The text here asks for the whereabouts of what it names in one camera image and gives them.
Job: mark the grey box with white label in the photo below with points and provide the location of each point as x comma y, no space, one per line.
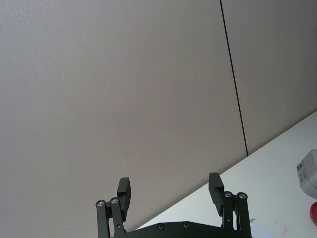
309,173

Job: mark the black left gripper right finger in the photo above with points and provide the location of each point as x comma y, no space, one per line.
216,196

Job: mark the red round object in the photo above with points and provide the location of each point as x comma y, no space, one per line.
314,213

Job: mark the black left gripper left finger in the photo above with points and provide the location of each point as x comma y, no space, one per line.
123,198

